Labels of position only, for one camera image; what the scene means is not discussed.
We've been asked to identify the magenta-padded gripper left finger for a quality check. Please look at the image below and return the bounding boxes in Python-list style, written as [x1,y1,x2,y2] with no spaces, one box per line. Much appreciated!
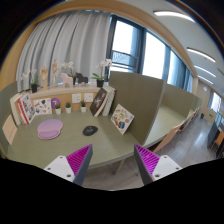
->
[43,143,94,187]

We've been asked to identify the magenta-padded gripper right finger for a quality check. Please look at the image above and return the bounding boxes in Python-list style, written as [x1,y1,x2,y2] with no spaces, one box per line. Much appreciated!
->
[133,143,184,186]

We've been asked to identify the black computer mouse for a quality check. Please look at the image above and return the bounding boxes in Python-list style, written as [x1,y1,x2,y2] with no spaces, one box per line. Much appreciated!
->
[82,125,99,137]

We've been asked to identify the purple round mouse pad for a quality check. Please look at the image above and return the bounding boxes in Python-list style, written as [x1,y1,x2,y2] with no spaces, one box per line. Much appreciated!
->
[36,118,64,141]

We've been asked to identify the light wooden chair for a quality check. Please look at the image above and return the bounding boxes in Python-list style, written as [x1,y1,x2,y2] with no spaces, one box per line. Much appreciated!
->
[152,123,184,155]

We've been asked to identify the small succulent in white pot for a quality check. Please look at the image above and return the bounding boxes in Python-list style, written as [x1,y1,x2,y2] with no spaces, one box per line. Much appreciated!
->
[64,101,73,114]
[54,103,63,116]
[79,100,88,113]

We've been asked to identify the white sticker sheet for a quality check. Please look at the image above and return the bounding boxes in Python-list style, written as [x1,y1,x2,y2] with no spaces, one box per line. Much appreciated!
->
[32,97,53,116]

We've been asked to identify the beige paper card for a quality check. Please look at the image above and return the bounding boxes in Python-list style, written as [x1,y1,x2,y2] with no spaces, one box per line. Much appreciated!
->
[1,114,18,146]

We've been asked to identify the colourful sticker card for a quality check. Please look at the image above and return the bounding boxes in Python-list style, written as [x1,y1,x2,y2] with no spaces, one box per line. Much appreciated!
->
[110,103,135,136]

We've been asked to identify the purple round number sign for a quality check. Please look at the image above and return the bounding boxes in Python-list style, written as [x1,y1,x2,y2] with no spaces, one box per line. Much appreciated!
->
[50,97,62,110]

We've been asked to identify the red and white magazine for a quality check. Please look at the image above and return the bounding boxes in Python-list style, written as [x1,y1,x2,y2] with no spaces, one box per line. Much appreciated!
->
[16,93,36,125]

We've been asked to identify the green desk divider panel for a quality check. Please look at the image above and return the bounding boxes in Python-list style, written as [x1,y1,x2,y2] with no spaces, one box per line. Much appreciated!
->
[108,70,167,146]

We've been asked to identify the small white orchid, black pot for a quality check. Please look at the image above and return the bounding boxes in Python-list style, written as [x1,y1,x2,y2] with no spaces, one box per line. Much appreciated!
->
[20,68,40,94]

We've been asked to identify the white book behind black book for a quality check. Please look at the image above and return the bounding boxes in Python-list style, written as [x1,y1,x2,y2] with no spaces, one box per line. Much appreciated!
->
[101,85,117,117]

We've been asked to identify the dark horse figurine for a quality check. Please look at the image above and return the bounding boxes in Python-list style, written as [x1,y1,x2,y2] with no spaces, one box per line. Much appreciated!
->
[75,72,89,85]

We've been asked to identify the large white orchid, black pot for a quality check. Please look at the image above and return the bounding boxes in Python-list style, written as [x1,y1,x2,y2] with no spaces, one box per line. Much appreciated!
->
[90,58,113,89]

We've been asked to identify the wooden artist mannequin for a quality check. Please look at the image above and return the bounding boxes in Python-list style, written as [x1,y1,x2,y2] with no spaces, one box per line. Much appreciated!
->
[50,58,60,88]

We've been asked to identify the white orchid behind horse figurines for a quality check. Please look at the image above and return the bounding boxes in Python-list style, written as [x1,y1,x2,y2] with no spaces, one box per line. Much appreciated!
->
[61,61,77,86]

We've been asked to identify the dark-framed window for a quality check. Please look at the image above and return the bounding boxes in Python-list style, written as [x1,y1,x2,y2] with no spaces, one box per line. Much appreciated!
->
[106,14,194,94]

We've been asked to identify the grey curtain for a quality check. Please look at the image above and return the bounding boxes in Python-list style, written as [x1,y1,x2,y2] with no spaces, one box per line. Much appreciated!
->
[15,9,113,93]

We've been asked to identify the ceiling strip lights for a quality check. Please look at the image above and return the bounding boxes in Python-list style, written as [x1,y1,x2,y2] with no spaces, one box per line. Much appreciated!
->
[153,9,224,87]

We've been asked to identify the white wall socket plate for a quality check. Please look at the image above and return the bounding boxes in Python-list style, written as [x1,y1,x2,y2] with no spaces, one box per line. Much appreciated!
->
[83,92,95,103]
[71,93,82,104]

